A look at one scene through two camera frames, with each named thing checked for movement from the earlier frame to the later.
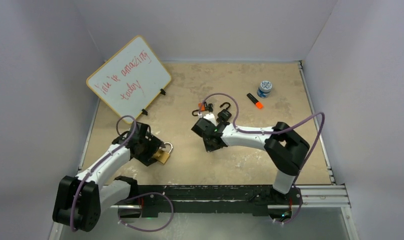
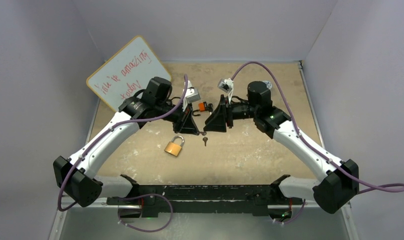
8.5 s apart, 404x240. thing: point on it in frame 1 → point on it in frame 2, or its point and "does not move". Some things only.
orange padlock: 202,107 does not move
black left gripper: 154,145 → 185,123
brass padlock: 162,156 → 173,148
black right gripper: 210,148 → 223,114
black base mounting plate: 153,201 does not move
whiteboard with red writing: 131,79 does not move
